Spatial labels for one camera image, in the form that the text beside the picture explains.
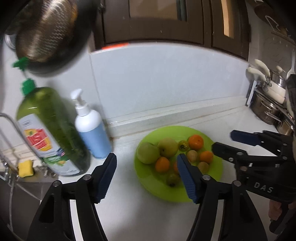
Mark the white pot rack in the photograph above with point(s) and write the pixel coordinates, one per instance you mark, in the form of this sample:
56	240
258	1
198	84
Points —
250	93

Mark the dark brown window frame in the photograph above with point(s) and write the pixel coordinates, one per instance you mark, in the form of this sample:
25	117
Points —
221	25

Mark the black frying pan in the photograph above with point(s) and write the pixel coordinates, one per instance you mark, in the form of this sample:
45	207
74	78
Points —
56	36

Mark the cream saucepan with handles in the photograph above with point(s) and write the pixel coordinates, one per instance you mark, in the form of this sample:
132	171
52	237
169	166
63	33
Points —
272	83

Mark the white blue pump bottle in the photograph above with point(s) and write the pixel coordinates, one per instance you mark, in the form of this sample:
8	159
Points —
90	126

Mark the top orange mandarin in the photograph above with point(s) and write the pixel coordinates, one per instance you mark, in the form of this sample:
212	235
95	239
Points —
196	142

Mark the green dish soap bottle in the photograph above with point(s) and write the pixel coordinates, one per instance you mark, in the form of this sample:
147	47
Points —
46	126

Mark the yellow sponge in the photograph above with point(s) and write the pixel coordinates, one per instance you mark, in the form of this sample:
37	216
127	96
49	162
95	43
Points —
25	169

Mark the person's hand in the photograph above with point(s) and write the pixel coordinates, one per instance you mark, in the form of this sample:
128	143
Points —
274	210

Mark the green plate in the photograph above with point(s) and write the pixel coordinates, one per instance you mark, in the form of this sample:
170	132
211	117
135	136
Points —
155	183

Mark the steel sink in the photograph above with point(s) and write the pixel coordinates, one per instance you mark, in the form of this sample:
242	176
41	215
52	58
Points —
20	200

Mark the middle orange mandarin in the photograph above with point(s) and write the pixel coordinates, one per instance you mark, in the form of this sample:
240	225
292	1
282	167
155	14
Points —
175	168

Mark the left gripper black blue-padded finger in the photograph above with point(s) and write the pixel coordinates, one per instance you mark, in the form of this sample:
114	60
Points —
240	219
53	221

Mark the wooden cutting boards rack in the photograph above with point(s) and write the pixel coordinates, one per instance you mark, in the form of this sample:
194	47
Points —
271	18

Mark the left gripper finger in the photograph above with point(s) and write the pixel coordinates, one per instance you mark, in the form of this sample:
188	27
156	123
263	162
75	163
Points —
230	154
251	139

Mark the green tomato bottom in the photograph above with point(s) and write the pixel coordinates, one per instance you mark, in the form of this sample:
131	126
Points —
173	180

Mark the left orange mandarin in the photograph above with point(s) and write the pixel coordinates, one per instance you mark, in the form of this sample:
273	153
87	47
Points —
162	165

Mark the large green apple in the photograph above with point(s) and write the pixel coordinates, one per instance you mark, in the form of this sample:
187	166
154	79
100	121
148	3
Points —
147	153

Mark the white ladle spoon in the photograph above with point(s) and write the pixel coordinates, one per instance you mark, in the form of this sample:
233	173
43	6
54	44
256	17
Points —
292	69

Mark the orange mandarin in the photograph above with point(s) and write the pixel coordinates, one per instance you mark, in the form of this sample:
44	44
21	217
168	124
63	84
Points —
175	168
206	156
196	142
162	165

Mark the right orange mandarin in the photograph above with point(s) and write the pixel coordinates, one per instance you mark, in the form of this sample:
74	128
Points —
206	156

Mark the brown kiwi upper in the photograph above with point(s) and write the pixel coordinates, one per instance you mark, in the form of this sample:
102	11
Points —
192	156

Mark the brown kiwi lower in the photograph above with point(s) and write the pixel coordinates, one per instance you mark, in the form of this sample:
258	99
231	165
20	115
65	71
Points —
203	167

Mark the green tomato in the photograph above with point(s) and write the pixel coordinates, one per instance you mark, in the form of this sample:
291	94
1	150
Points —
183	145
173	180

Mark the steel pot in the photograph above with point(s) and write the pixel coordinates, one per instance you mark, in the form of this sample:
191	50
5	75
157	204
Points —
265	110
284	126

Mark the steel pot left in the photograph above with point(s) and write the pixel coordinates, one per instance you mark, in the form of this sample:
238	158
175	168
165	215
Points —
265	110

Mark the green tomato top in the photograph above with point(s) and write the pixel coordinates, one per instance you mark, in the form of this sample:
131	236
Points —
183	145

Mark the steel pot right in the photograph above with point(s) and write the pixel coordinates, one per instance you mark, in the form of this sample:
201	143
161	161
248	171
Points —
284	126

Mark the brown kiwi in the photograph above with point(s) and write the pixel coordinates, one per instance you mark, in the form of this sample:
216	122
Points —
192	156
203	167

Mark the large chrome faucet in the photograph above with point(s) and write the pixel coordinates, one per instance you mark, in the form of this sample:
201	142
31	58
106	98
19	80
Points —
8	168

